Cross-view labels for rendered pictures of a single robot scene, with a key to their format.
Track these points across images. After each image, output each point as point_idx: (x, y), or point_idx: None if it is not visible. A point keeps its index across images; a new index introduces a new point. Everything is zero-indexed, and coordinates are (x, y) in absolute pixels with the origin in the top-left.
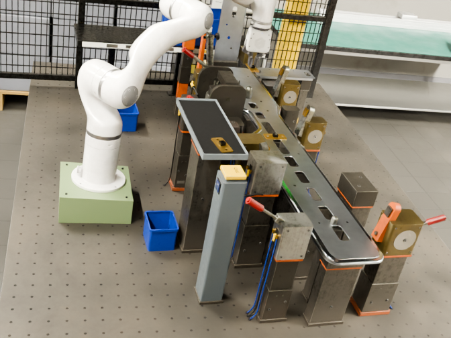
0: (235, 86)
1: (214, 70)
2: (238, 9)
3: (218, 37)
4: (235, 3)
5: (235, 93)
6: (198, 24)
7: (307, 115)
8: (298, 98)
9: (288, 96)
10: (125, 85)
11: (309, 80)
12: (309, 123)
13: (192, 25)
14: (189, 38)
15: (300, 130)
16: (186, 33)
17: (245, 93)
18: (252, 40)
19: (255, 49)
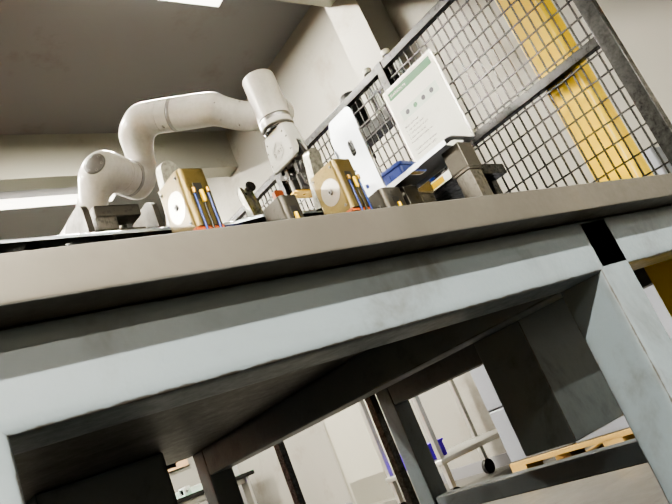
0: (73, 211)
1: (139, 217)
2: (353, 140)
3: (246, 186)
4: (346, 137)
5: (76, 220)
6: (81, 174)
7: (158, 181)
8: (464, 195)
9: (326, 192)
10: None
11: (454, 149)
12: (159, 192)
13: (79, 181)
14: (93, 198)
15: (165, 215)
16: (84, 194)
17: (82, 211)
18: (270, 155)
19: (279, 164)
